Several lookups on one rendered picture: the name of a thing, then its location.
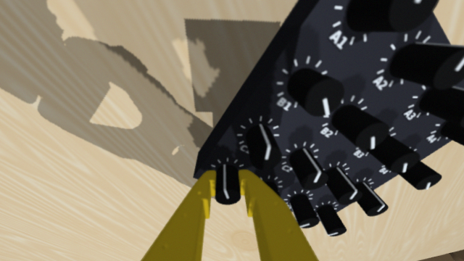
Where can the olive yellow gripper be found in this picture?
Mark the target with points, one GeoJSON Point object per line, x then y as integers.
{"type": "Point", "coordinates": [279, 237]}

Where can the black knob box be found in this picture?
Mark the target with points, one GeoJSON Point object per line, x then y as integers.
{"type": "Point", "coordinates": [292, 113]}

